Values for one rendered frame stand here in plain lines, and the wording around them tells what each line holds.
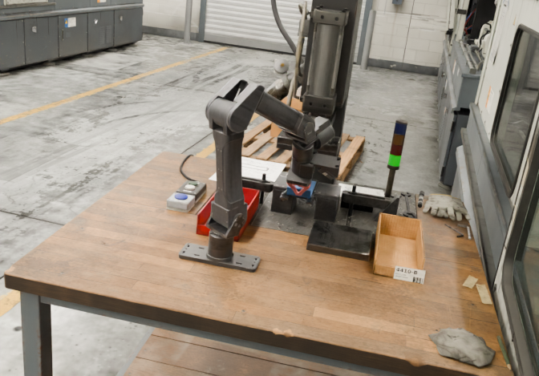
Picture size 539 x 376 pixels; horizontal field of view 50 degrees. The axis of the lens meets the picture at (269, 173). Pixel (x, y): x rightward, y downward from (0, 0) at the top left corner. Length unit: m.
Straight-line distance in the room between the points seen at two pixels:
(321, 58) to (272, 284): 0.65
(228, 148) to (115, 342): 1.54
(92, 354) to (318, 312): 1.49
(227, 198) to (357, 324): 0.42
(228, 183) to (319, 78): 0.46
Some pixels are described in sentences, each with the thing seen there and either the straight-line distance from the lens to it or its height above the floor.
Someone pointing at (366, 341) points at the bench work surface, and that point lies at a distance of 1.28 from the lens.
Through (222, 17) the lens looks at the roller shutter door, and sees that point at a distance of 11.47.
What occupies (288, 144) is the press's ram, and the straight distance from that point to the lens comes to 1.72.
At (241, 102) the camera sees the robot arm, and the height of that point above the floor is 1.32.
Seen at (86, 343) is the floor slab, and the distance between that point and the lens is 2.73.
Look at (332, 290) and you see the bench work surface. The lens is 1.43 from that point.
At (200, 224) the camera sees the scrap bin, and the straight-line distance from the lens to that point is 1.60.
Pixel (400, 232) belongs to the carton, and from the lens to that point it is 1.75.
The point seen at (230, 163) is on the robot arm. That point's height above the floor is 1.17.
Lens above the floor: 1.62
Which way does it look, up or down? 20 degrees down
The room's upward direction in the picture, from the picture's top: 6 degrees clockwise
